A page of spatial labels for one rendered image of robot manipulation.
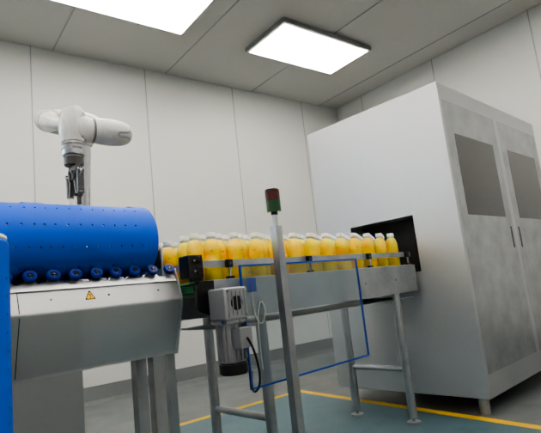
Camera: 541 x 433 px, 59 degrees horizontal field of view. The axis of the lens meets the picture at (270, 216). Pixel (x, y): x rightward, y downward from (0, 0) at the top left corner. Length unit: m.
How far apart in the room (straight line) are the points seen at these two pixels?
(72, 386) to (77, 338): 0.65
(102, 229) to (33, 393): 0.88
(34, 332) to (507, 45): 5.31
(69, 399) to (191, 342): 2.92
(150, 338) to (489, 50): 5.00
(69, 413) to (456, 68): 5.28
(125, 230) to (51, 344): 0.47
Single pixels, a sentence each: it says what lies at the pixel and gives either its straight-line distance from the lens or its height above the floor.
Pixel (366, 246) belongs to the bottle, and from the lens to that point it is 2.82.
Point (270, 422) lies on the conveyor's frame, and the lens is 2.17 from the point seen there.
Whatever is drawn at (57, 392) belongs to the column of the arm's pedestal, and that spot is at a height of 0.49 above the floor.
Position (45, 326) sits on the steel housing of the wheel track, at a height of 0.79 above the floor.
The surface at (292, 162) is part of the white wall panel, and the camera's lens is 6.40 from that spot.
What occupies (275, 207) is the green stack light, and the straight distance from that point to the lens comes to 2.01.
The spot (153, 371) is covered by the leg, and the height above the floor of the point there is 0.58.
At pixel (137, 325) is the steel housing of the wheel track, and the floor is 0.76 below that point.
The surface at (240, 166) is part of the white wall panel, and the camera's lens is 5.86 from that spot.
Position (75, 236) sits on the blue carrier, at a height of 1.09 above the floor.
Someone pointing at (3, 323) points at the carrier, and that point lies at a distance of 1.29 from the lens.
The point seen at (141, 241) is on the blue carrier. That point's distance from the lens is 1.90.
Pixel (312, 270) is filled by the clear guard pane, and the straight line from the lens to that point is 2.28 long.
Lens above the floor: 0.83
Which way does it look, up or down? 9 degrees up
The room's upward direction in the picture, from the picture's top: 6 degrees counter-clockwise
